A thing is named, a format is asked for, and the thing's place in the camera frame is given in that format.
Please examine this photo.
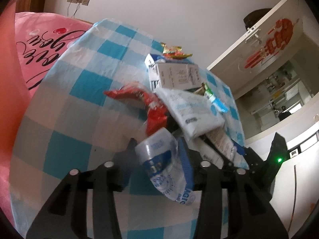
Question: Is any blue white wrapper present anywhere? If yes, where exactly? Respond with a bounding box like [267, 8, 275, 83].
[135, 128, 196, 206]

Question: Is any white blue paper package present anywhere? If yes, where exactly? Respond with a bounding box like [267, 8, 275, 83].
[201, 127, 249, 170]

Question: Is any blue white checkered tablecloth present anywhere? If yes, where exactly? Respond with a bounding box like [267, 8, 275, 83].
[9, 19, 245, 238]

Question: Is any white tissue pack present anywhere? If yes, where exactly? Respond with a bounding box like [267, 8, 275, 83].
[154, 88, 225, 139]

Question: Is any green blue small packet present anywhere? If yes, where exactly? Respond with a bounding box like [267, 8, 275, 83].
[194, 83, 228, 113]

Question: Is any white door with red decal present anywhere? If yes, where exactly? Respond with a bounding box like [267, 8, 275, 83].
[207, 0, 303, 98]

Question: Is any white cardboard carton box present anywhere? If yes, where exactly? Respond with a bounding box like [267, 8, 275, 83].
[144, 53, 202, 91]

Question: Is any yellow red snack wrapper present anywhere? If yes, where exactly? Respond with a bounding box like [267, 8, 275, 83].
[161, 43, 192, 60]

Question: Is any pink love you bedspread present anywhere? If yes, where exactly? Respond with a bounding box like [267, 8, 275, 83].
[1, 12, 91, 217]

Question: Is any wall power socket strip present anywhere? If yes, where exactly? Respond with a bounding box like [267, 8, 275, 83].
[67, 0, 90, 6]

